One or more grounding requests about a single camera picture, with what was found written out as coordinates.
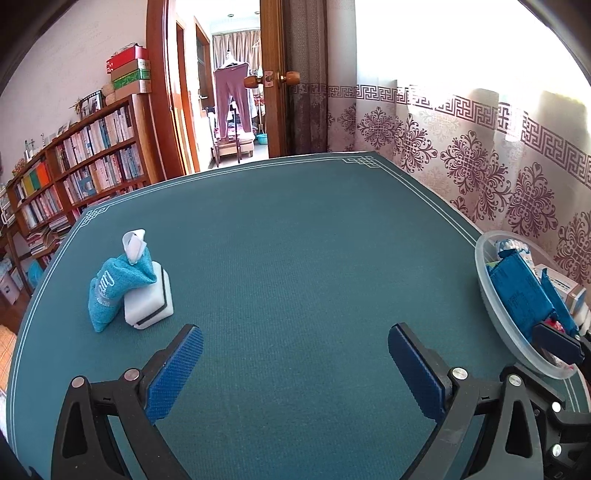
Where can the white blue wrapper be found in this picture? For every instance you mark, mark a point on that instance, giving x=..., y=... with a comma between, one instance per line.
x=510, y=247

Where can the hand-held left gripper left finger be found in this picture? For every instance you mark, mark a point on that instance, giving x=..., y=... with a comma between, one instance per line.
x=178, y=369

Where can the white sponge block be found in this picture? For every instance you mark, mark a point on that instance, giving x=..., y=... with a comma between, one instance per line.
x=147, y=309

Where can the beige cardboard box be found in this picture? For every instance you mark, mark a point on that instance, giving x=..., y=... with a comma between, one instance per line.
x=134, y=92

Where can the stacks of books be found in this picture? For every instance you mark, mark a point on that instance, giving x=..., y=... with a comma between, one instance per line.
x=46, y=235

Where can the white patterned curtain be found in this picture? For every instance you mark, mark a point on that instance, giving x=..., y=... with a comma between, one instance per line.
x=461, y=138

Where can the wooden door with knob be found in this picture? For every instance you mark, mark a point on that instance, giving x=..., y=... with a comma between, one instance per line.
x=274, y=46

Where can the beige round jar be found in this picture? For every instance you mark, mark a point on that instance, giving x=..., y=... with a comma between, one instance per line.
x=109, y=92

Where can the picture frame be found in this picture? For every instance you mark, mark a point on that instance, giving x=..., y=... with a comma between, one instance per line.
x=92, y=104

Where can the red cardboard box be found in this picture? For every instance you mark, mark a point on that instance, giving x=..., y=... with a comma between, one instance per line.
x=127, y=57

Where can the blue snack packet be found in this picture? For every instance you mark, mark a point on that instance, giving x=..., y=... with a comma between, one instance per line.
x=517, y=290

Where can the wooden door frame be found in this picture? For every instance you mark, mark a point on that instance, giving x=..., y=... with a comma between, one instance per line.
x=161, y=92

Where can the rows of books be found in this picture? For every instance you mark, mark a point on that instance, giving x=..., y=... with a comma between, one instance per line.
x=92, y=143

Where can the blue mesh pouch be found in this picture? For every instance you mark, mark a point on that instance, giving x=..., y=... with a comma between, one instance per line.
x=115, y=290

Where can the hanging purple pants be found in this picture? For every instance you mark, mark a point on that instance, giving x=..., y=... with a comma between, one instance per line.
x=233, y=97

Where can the tan cardboard box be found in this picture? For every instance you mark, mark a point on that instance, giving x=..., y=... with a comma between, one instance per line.
x=131, y=69

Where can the green cardboard box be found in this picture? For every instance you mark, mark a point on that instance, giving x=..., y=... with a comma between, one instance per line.
x=131, y=81

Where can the wooden bookcase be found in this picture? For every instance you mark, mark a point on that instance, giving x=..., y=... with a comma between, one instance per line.
x=140, y=138

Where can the clear plastic bowl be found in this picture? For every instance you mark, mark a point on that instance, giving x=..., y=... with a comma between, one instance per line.
x=498, y=318

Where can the white medicine box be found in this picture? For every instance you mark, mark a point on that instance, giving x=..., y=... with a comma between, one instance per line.
x=561, y=284

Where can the dark lace curtain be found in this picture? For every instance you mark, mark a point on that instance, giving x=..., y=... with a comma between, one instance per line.
x=307, y=55

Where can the blue plastic basin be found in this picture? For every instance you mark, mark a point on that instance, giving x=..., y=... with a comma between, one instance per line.
x=261, y=139

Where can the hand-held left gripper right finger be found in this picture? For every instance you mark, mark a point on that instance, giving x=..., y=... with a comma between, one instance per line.
x=415, y=374

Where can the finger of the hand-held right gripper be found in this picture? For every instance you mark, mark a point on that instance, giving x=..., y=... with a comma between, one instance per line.
x=570, y=427
x=556, y=344

